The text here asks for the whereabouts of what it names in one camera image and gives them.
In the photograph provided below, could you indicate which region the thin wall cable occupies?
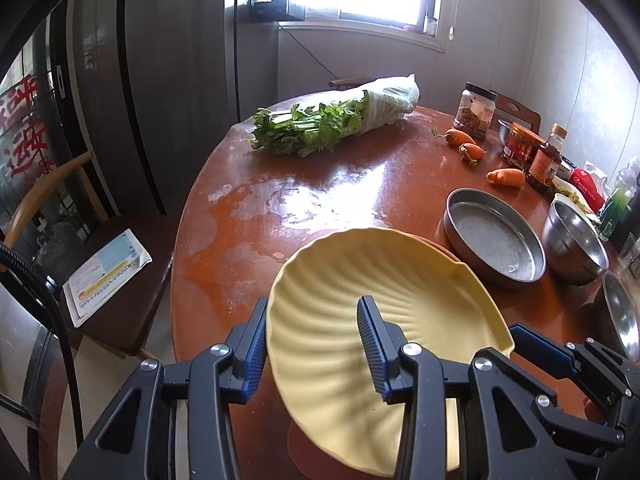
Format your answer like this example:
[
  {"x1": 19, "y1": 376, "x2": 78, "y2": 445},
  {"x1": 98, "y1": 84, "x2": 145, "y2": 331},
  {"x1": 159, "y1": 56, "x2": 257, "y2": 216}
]
[{"x1": 277, "y1": 21, "x2": 341, "y2": 81}]

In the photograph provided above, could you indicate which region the white plate with food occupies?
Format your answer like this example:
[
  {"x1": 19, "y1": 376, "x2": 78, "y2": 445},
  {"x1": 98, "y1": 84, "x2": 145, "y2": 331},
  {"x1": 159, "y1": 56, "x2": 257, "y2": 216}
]
[{"x1": 550, "y1": 182, "x2": 603, "y2": 223}]

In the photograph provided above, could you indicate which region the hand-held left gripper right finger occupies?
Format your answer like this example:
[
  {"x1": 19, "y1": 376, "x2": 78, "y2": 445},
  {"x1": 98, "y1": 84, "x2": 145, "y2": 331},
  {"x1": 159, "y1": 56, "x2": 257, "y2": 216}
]
[{"x1": 356, "y1": 296, "x2": 626, "y2": 480}]

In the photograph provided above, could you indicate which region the black thermos flask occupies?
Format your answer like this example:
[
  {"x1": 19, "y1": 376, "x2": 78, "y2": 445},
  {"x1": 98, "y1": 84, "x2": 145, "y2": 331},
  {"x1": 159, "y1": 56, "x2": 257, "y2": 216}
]
[{"x1": 619, "y1": 195, "x2": 640, "y2": 256}]

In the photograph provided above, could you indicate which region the dark grey refrigerator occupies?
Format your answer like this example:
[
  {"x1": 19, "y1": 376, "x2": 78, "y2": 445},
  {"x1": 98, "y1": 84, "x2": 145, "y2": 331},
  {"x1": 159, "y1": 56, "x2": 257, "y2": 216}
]
[{"x1": 47, "y1": 0, "x2": 236, "y2": 216}]

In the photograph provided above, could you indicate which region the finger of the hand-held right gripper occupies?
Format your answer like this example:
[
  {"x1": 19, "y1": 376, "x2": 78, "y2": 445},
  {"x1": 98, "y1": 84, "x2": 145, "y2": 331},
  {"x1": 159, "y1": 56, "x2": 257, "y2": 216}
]
[
  {"x1": 509, "y1": 324, "x2": 640, "y2": 413},
  {"x1": 534, "y1": 394, "x2": 627, "y2": 447}
]

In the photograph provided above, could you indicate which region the glass door with red lettering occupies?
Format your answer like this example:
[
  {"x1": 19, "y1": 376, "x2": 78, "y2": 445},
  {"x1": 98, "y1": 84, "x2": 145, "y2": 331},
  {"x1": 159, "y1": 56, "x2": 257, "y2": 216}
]
[{"x1": 0, "y1": 15, "x2": 71, "y2": 261}]

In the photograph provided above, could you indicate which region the green drink bottle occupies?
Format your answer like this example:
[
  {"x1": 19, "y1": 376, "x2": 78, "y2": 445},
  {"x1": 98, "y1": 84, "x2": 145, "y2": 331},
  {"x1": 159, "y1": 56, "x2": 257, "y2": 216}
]
[{"x1": 597, "y1": 157, "x2": 640, "y2": 242}]

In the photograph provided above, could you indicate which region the brown sauce bottle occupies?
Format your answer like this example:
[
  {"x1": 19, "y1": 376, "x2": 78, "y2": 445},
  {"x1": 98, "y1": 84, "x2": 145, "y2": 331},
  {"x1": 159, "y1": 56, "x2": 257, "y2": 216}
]
[{"x1": 526, "y1": 123, "x2": 569, "y2": 194}]

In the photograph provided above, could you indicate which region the dark box on windowsill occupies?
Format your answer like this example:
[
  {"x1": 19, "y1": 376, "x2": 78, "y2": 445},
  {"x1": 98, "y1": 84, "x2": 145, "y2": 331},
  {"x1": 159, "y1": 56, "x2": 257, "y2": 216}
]
[{"x1": 252, "y1": 0, "x2": 306, "y2": 22}]

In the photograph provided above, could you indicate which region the round steel pan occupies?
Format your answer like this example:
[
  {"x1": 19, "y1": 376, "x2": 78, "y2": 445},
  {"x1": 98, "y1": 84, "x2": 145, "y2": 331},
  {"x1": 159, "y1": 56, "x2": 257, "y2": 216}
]
[{"x1": 443, "y1": 188, "x2": 547, "y2": 290}]

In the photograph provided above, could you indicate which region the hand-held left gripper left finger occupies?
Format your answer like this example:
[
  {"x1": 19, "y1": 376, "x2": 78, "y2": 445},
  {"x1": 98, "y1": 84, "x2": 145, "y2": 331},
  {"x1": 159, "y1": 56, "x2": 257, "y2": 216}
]
[{"x1": 62, "y1": 297, "x2": 270, "y2": 480}]

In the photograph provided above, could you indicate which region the wooden chair with cutout back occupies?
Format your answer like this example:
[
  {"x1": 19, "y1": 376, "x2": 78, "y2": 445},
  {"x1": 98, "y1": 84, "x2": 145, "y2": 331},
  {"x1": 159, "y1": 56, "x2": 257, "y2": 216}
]
[{"x1": 492, "y1": 91, "x2": 542, "y2": 133}]

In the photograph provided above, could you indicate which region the clear plastic cup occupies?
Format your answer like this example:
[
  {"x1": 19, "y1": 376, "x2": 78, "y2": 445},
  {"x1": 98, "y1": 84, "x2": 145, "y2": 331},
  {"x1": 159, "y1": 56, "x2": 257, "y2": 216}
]
[{"x1": 616, "y1": 232, "x2": 640, "y2": 281}]

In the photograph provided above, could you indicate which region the carrot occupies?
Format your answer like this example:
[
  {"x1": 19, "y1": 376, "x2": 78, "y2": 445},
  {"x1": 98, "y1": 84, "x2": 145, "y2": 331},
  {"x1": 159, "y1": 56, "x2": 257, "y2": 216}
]
[
  {"x1": 487, "y1": 168, "x2": 527, "y2": 188},
  {"x1": 459, "y1": 143, "x2": 486, "y2": 166},
  {"x1": 432, "y1": 128, "x2": 476, "y2": 147}
]

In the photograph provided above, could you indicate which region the pickle jar with black lid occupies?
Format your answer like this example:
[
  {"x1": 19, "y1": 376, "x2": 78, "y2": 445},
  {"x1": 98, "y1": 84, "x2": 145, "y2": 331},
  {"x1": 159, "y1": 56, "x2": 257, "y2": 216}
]
[{"x1": 452, "y1": 82, "x2": 498, "y2": 141}]

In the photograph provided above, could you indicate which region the red tissue packet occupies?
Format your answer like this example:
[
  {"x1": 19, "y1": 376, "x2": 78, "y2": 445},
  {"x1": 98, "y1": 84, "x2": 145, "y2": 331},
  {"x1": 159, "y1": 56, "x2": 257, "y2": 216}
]
[{"x1": 567, "y1": 160, "x2": 608, "y2": 213}]

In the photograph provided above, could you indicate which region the large steel bowl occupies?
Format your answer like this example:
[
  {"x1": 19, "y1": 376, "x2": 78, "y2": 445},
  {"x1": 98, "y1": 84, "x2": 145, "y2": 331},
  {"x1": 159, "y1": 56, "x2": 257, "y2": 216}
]
[{"x1": 541, "y1": 200, "x2": 610, "y2": 287}]

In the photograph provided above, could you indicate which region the wooden chair with curved back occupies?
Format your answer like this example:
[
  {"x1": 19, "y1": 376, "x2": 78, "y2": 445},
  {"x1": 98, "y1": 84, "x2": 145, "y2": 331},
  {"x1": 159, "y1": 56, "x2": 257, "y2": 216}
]
[{"x1": 0, "y1": 150, "x2": 176, "y2": 358}]

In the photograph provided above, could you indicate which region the yellow shell-shaped plate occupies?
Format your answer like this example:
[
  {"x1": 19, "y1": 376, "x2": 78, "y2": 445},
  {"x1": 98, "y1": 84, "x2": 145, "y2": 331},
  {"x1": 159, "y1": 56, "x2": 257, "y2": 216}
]
[{"x1": 265, "y1": 227, "x2": 516, "y2": 478}]

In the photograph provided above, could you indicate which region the red-label sauce jar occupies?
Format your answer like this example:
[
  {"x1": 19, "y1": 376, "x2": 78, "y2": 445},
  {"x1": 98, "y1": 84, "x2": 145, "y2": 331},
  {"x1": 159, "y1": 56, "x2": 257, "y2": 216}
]
[{"x1": 502, "y1": 124, "x2": 546, "y2": 168}]

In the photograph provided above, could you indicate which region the celery bunch in plastic bag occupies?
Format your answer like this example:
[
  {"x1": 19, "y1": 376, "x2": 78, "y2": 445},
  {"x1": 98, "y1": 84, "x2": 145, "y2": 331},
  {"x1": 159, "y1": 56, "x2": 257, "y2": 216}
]
[{"x1": 248, "y1": 74, "x2": 421, "y2": 158}]

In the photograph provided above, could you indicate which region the printed booklet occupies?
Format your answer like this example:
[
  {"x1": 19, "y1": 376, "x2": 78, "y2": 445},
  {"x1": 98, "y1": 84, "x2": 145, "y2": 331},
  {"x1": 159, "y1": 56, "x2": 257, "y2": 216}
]
[{"x1": 62, "y1": 228, "x2": 153, "y2": 329}]

